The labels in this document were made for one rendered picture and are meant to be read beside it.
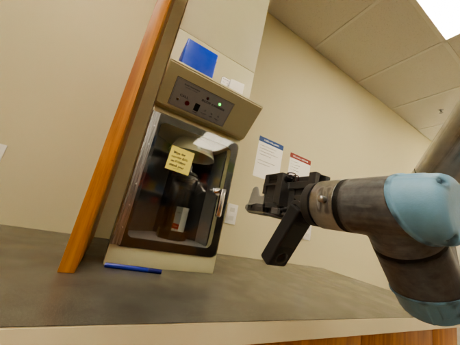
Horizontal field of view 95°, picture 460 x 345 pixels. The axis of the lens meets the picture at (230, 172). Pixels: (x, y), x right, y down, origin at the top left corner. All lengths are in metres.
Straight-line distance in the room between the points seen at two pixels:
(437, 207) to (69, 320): 0.45
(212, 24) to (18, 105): 0.82
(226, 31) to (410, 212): 0.86
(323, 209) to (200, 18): 0.81
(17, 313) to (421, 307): 0.51
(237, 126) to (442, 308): 0.62
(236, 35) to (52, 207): 1.00
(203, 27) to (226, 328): 0.90
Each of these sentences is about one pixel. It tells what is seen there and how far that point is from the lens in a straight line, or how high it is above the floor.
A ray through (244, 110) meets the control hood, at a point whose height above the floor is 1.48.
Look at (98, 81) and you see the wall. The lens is 1.22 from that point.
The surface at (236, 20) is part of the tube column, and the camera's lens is 1.04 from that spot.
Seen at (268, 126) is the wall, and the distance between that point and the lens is 1.49.
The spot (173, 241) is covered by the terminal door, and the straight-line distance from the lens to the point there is 0.68.
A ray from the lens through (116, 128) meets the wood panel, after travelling 0.59.
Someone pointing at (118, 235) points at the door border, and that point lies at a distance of 0.65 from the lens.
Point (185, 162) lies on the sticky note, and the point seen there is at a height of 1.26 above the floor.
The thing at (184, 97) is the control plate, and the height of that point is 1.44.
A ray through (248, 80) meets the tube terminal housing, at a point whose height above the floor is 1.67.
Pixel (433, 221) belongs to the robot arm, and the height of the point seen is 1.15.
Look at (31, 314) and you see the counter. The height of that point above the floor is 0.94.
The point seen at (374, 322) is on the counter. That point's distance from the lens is 0.81.
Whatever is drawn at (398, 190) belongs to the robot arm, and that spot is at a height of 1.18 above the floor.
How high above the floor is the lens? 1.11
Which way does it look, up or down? 13 degrees up
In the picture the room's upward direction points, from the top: 12 degrees clockwise
